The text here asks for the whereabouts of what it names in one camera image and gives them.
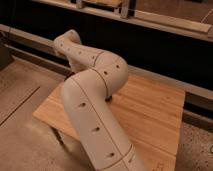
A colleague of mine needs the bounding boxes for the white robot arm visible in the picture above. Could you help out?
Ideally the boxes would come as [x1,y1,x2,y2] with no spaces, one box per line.
[54,30,147,171]

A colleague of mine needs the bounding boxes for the wooden table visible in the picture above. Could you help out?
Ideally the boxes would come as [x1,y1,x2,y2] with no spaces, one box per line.
[33,75,185,171]

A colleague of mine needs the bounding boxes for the wooden plank on ledge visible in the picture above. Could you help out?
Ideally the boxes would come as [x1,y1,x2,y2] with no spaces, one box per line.
[135,11,212,33]

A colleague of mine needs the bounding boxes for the wooden frame on ledge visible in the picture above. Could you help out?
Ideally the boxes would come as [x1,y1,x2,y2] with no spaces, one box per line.
[76,0,130,18]

